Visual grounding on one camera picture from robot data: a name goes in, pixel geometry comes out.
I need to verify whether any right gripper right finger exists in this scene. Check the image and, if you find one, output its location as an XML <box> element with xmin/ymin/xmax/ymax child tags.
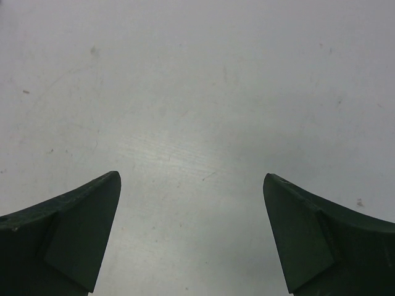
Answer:
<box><xmin>263</xmin><ymin>173</ymin><xmax>394</xmax><ymax>295</ymax></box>

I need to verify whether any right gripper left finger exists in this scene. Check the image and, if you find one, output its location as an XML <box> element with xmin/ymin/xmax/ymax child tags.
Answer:
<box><xmin>1</xmin><ymin>171</ymin><xmax>120</xmax><ymax>295</ymax></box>

